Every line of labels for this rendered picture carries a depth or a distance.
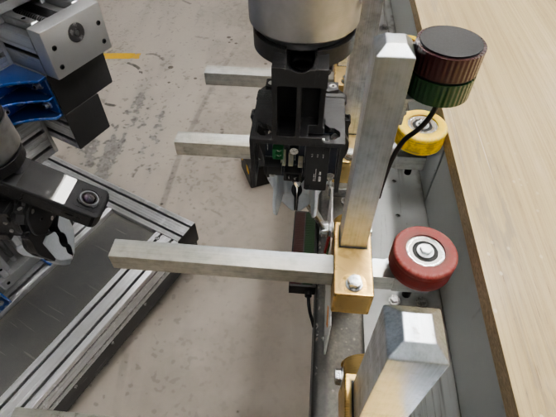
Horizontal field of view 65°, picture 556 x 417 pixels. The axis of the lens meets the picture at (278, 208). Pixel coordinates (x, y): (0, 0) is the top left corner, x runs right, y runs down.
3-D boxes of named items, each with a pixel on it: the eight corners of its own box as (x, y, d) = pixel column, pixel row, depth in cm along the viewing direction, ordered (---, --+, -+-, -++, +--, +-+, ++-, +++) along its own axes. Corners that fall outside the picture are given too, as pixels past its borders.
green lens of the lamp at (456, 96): (407, 106, 40) (413, 85, 38) (401, 69, 43) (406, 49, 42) (475, 109, 39) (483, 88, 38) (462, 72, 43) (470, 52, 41)
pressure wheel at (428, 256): (379, 318, 60) (396, 273, 51) (376, 268, 65) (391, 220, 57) (438, 322, 60) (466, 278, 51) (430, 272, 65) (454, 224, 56)
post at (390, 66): (328, 312, 73) (376, 47, 37) (328, 294, 76) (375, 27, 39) (348, 313, 73) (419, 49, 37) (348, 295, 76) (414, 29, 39)
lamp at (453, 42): (375, 219, 52) (419, 55, 36) (373, 185, 56) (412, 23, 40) (424, 222, 52) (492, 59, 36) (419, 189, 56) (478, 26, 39)
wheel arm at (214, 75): (206, 88, 96) (203, 71, 93) (208, 79, 99) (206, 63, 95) (405, 99, 94) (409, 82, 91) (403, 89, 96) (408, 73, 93)
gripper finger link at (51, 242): (38, 259, 64) (9, 219, 57) (77, 261, 64) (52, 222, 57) (28, 277, 62) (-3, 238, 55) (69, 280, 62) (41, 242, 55)
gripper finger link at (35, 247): (53, 241, 61) (26, 199, 54) (65, 242, 60) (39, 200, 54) (38, 269, 58) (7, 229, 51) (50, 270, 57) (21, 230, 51)
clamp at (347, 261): (330, 312, 58) (333, 293, 54) (331, 232, 67) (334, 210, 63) (372, 315, 58) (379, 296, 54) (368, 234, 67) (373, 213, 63)
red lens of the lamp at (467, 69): (414, 82, 38) (420, 59, 36) (406, 45, 42) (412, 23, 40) (485, 85, 37) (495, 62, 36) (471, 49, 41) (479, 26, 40)
